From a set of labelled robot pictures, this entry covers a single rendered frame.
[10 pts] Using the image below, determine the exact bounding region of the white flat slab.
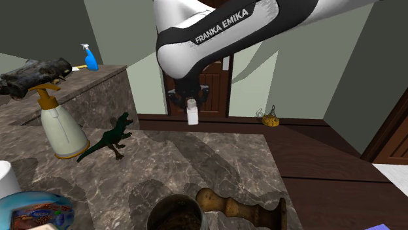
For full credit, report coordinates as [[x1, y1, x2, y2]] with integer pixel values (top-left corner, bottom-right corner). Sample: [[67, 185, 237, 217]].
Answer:
[[372, 163, 408, 197]]

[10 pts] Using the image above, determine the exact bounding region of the green dinosaur toy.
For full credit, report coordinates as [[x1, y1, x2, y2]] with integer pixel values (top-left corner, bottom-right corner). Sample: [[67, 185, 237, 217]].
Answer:
[[76, 112, 134, 163]]

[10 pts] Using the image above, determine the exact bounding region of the blue spray bottle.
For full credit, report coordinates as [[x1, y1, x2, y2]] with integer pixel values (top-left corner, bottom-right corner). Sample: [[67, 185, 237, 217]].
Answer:
[[80, 43, 99, 71]]

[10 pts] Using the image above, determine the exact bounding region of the purple flat thing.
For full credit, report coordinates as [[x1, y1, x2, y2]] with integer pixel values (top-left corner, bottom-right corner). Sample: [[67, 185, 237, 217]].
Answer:
[[364, 223, 392, 230]]

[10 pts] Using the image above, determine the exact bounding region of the yellow round basket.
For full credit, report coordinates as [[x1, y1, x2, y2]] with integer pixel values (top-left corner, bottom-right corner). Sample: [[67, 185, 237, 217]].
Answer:
[[262, 105, 281, 128]]

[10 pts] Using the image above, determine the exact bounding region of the white round container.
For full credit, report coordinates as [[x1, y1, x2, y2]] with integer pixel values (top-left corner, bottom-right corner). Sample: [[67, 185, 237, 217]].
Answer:
[[0, 160, 22, 200]]

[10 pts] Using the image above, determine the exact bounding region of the dark metal cup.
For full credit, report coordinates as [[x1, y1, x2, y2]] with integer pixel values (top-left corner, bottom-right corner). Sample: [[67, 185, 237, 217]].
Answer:
[[146, 193, 205, 230]]

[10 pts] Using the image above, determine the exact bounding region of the dark brown panelled door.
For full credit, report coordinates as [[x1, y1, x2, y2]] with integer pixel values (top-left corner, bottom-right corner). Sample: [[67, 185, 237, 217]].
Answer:
[[361, 95, 408, 165]]

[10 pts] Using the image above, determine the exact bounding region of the white plastic bottle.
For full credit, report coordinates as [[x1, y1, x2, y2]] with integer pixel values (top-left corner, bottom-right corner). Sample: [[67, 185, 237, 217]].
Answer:
[[186, 98, 199, 126]]

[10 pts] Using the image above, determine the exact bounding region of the white yellow pump dispenser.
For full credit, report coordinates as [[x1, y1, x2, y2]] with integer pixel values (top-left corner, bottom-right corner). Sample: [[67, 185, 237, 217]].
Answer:
[[27, 83, 91, 160]]

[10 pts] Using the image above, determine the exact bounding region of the brown wooden door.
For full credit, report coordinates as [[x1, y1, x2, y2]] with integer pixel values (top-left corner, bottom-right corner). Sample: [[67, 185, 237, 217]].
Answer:
[[161, 54, 235, 119]]

